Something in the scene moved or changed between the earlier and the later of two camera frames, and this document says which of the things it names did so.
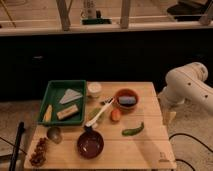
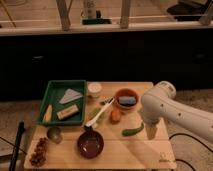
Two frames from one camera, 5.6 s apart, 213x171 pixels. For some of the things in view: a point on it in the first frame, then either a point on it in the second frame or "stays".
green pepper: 133,131 stays
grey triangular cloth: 70,95 stays
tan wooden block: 68,112 stays
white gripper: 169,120 → 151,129
